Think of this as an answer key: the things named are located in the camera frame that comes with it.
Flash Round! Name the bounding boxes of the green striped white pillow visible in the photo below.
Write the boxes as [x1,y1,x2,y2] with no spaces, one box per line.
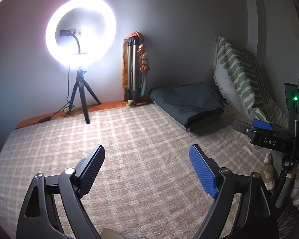
[214,36,288,128]

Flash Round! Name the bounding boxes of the dark green pants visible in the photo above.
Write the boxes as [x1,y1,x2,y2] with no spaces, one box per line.
[149,83,225,133]

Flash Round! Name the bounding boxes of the white ring light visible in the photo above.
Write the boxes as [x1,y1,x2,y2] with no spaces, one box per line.
[45,0,117,69]

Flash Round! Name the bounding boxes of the folded silver tripod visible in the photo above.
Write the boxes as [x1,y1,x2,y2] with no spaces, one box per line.
[125,36,140,104]

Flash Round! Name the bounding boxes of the pink checked bed sheet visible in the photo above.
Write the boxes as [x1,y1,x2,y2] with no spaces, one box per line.
[0,104,269,238]

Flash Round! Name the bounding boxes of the black power cable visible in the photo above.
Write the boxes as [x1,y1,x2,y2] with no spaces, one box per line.
[13,67,77,130]

